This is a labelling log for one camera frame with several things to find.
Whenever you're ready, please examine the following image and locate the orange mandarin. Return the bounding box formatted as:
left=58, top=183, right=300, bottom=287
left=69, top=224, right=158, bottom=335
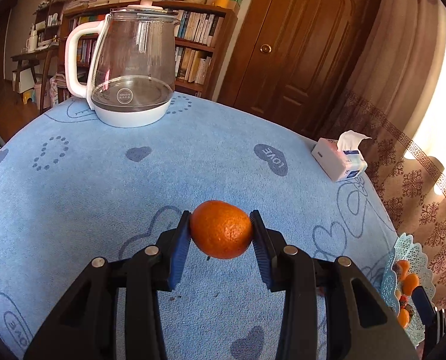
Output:
left=190, top=200, right=253, bottom=259

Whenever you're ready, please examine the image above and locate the small orange in basket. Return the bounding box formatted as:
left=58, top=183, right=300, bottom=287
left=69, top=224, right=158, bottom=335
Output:
left=392, top=260, right=411, bottom=282
left=397, top=308, right=411, bottom=329
left=401, top=273, right=420, bottom=296

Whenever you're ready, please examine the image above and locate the light blue love tablecloth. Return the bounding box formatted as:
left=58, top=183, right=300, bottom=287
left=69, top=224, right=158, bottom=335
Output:
left=0, top=94, right=396, bottom=357

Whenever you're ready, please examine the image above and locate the white tissue pack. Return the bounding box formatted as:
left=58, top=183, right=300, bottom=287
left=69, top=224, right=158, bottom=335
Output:
left=312, top=130, right=370, bottom=182

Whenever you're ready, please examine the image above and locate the beige patterned curtain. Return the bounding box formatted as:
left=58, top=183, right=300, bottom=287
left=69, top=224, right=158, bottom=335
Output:
left=322, top=0, right=446, bottom=310

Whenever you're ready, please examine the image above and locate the wooden side desk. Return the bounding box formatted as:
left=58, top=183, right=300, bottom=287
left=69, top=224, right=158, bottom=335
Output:
left=11, top=46, right=58, bottom=115

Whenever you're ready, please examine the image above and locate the brown wooden door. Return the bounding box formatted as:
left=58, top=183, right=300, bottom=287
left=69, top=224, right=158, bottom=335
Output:
left=218, top=0, right=381, bottom=139

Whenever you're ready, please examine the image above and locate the wooden bookshelf with books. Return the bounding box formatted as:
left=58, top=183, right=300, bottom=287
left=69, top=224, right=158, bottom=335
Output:
left=44, top=1, right=237, bottom=99

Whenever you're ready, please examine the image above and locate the glass kettle with white handle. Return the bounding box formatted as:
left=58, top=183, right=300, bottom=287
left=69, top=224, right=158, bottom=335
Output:
left=64, top=0, right=179, bottom=128

